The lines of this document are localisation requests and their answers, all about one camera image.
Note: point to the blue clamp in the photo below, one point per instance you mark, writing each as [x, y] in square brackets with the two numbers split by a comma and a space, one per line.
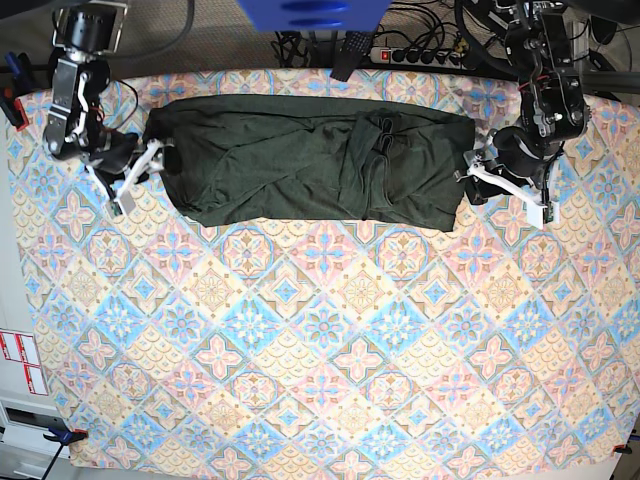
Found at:
[11, 104]
[65, 437]

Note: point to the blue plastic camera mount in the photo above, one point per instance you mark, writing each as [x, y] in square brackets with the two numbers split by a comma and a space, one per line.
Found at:
[310, 15]

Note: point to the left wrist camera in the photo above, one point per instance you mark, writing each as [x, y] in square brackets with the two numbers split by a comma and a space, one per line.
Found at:
[538, 215]

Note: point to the black remote control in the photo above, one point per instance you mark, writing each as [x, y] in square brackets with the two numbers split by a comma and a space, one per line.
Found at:
[355, 46]

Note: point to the orange clamp lower right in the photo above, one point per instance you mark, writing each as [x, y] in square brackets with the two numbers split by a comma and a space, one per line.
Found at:
[623, 449]

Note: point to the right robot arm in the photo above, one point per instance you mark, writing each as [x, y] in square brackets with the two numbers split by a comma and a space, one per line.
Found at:
[75, 129]

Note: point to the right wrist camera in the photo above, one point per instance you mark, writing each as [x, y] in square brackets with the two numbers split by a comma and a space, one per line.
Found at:
[120, 206]

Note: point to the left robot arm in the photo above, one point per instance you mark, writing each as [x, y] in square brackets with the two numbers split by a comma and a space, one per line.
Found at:
[552, 107]

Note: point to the blue clamp upper left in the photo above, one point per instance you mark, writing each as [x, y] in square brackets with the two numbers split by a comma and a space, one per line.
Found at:
[11, 104]

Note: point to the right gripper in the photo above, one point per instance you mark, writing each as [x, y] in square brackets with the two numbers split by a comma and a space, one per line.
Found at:
[114, 156]

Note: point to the red white label stickers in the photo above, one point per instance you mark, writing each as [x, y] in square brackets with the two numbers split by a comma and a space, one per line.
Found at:
[20, 348]

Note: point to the white power strip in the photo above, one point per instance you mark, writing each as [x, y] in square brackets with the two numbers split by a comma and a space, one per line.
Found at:
[415, 57]

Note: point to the blue clamp lower left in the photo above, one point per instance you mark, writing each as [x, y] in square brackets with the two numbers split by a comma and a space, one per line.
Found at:
[65, 437]

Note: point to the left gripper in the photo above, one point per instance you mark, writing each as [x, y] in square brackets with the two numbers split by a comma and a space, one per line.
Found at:
[505, 162]

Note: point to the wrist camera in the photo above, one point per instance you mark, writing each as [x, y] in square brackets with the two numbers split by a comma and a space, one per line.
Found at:
[538, 215]
[120, 206]

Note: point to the colourful patterned tablecloth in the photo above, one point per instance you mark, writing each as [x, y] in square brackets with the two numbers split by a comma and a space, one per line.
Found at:
[338, 350]

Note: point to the dark green long-sleeve shirt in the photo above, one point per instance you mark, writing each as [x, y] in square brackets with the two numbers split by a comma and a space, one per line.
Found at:
[234, 158]

